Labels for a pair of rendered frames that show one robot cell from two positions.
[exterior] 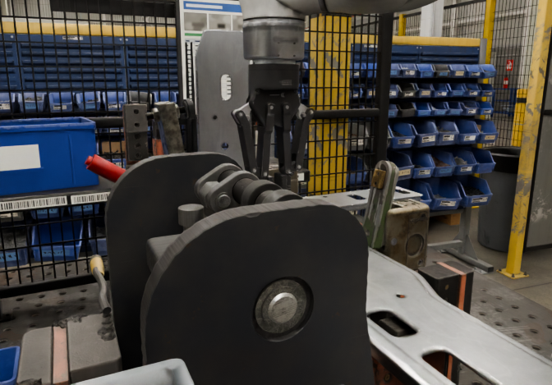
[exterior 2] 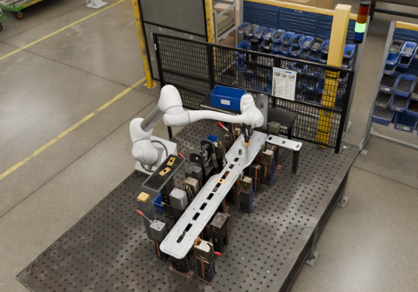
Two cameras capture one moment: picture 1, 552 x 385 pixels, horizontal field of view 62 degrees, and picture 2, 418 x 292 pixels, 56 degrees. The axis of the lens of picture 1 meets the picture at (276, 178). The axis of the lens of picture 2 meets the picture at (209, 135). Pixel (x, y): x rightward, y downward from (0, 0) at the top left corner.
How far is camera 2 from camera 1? 2.83 m
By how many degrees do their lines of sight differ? 57
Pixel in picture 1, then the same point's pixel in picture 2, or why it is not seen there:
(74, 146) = (236, 103)
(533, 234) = not seen: outside the picture
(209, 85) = (257, 104)
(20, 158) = (226, 102)
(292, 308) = (197, 159)
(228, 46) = (262, 97)
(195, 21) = (277, 73)
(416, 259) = (267, 162)
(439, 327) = (234, 170)
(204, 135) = not seen: hidden behind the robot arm
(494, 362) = (230, 175)
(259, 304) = (195, 157)
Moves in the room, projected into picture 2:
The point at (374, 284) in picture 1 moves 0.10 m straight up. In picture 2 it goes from (240, 161) to (240, 152)
